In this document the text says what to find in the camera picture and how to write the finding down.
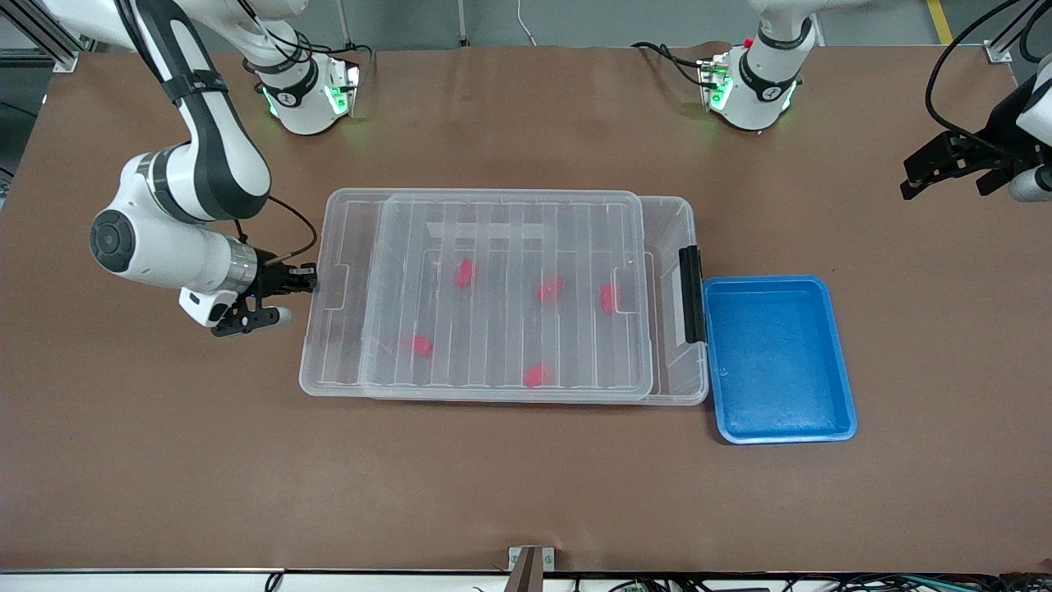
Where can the red block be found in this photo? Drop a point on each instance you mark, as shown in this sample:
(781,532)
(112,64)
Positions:
(422,346)
(466,273)
(608,298)
(551,289)
(536,376)

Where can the aluminium frame profile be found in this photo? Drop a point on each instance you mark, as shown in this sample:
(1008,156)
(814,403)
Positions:
(998,52)
(62,59)

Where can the brown table mat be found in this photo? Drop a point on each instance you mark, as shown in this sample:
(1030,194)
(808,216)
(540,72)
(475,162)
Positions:
(164,460)

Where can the blue plastic tray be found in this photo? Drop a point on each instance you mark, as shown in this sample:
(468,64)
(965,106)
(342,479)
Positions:
(772,370)

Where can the clear plastic box lid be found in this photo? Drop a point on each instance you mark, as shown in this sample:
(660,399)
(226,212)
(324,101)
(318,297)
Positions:
(337,345)

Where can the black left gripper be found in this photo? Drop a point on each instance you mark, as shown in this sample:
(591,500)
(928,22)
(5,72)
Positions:
(999,125)

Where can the clear plastic storage box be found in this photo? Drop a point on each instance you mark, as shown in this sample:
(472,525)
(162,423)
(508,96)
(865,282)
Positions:
(682,378)

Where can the grey vertical pole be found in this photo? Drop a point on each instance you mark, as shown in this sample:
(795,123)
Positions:
(463,20)

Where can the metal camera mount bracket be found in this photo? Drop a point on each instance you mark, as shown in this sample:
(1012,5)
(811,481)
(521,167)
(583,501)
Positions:
(530,567)

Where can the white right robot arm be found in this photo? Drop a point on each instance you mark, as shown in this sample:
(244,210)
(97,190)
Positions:
(214,156)

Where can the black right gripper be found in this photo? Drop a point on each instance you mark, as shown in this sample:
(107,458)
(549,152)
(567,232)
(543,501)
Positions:
(270,279)

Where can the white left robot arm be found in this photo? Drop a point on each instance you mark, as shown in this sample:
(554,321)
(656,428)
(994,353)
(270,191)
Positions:
(760,90)

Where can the white table edge rail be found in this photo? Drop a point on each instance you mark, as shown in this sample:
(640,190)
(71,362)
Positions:
(123,582)

